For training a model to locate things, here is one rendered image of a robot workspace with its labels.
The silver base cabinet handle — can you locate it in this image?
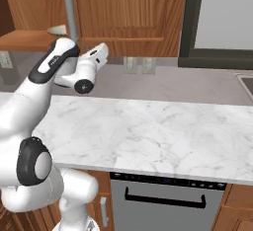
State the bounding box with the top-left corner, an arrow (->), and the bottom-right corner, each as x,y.
99,195 -> 110,228

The white wall socket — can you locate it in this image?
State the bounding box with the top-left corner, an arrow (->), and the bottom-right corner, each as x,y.
141,56 -> 156,75
0,50 -> 14,69
123,56 -> 137,75

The open wooden wall cabinet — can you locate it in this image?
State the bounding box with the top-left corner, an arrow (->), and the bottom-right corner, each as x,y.
0,0 -> 75,52

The wooden base cabinet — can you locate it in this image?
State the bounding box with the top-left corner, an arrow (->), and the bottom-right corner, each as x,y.
211,183 -> 253,231

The pale green bowl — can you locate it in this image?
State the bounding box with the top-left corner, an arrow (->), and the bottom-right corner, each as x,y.
46,24 -> 69,38

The wooden base cabinet door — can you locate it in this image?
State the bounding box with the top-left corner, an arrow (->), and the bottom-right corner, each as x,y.
86,170 -> 116,231

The black dishwasher handle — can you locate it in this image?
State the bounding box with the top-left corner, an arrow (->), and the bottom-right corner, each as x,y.
124,186 -> 208,209

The dark framed window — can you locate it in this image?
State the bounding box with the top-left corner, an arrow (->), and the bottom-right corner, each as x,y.
178,0 -> 253,70

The grey dishwasher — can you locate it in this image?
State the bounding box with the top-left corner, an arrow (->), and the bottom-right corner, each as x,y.
109,172 -> 228,231

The steel sink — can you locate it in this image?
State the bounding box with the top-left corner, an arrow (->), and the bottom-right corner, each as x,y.
234,71 -> 253,102

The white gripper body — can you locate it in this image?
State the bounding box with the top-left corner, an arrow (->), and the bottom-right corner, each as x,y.
78,41 -> 110,66

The silver wall cabinet handle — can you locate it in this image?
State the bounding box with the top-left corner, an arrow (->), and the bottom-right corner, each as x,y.
62,0 -> 80,43

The wooden wall cabinet door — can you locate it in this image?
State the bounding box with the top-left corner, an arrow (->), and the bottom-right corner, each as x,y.
73,0 -> 188,58

